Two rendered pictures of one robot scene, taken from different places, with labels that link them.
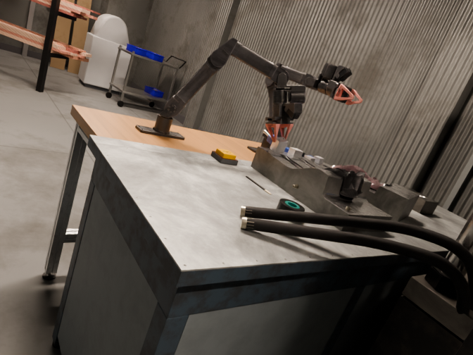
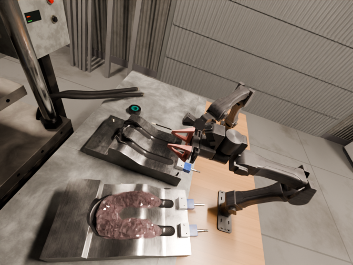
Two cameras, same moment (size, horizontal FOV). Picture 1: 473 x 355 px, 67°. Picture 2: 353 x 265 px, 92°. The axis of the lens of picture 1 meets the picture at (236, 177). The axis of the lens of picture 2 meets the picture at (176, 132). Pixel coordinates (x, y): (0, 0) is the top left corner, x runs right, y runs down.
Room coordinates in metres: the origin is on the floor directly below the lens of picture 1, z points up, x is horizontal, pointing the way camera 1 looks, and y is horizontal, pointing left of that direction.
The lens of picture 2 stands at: (1.77, -0.65, 1.63)
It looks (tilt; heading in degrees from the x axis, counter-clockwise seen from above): 46 degrees down; 128
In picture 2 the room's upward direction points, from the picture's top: 22 degrees clockwise
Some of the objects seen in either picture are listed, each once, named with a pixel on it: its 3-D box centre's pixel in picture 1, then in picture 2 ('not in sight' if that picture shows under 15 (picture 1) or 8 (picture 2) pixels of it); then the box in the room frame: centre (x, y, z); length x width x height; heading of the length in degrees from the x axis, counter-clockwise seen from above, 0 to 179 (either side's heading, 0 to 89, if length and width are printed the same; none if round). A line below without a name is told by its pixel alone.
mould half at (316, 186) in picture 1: (319, 180); (142, 144); (1.32, -0.30, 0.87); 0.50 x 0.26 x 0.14; 40
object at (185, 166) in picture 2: (286, 151); (188, 168); (1.56, -0.17, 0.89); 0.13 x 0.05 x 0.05; 41
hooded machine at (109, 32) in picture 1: (108, 53); not in sight; (6.31, 2.86, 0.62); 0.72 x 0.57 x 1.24; 133
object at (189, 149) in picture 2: (351, 97); (182, 146); (1.57, -0.34, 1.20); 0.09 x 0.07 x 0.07; 42
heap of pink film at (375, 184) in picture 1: (357, 173); (131, 212); (1.61, -0.51, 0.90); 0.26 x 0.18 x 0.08; 57
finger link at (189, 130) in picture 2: (346, 95); (183, 138); (1.55, -0.31, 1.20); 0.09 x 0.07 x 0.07; 42
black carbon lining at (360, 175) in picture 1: (323, 167); (145, 141); (1.33, -0.30, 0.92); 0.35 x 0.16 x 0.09; 40
